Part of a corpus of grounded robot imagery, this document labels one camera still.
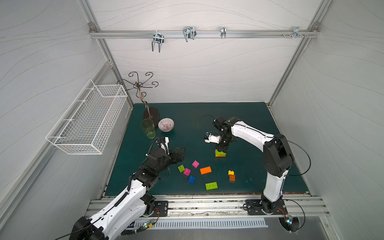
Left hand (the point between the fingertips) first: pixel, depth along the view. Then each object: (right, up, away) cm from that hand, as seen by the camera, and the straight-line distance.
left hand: (179, 150), depth 80 cm
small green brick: (0, -12, +6) cm, 14 cm away
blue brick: (+6, -17, +2) cm, 18 cm away
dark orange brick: (+29, -16, +2) cm, 33 cm away
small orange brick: (+23, -6, +11) cm, 26 cm away
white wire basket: (-43, +13, -12) cm, 46 cm away
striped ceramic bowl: (-13, +13, +26) cm, 32 cm away
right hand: (+24, -1, +10) cm, 26 cm away
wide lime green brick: (+17, -20, 0) cm, 26 cm away
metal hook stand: (-25, +21, +27) cm, 43 cm away
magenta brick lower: (+4, -14, +5) cm, 15 cm away
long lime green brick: (+23, -4, +10) cm, 25 cm away
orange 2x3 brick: (+14, -13, +6) cm, 21 cm away
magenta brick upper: (+9, -10, +8) cm, 16 cm away
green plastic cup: (-22, +13, +13) cm, 29 cm away
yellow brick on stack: (+29, -15, +6) cm, 33 cm away
